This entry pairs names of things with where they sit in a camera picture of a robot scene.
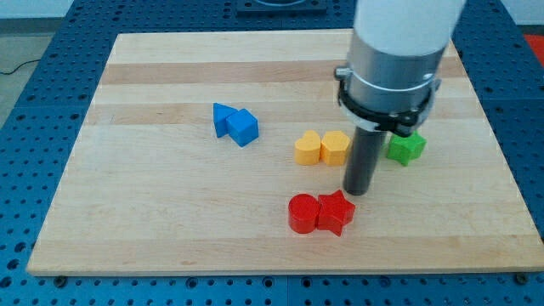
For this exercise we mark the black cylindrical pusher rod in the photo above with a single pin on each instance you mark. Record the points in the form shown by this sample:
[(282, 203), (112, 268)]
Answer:
[(362, 161)]

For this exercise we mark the blue triangle block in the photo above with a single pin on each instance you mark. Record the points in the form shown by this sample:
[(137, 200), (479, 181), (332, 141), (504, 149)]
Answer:
[(220, 114)]

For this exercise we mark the red object at edge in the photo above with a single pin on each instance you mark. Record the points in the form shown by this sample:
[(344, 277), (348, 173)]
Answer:
[(536, 43)]

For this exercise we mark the green star block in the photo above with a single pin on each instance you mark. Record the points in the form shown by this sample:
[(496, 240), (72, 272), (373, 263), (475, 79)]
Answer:
[(405, 150)]

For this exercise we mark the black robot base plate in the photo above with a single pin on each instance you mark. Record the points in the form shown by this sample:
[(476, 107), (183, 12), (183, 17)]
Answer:
[(252, 7)]

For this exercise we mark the red star block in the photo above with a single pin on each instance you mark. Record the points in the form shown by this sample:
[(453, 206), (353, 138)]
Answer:
[(335, 212)]

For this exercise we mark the blue cube block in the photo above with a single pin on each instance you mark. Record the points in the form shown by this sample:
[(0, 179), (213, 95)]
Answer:
[(242, 127)]

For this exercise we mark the red cylinder block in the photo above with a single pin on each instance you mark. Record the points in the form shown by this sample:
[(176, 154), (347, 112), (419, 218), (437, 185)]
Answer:
[(303, 211)]

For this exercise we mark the yellow heart block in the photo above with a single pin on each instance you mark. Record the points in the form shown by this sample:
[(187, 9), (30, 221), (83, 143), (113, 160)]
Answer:
[(307, 148)]

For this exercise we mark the light wooden board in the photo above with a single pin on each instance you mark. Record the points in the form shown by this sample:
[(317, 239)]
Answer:
[(150, 190)]

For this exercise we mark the yellow hexagon block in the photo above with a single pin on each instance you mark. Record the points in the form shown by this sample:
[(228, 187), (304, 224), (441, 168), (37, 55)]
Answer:
[(334, 148)]

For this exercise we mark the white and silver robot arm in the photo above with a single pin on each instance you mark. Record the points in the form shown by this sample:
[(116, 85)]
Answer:
[(388, 83)]

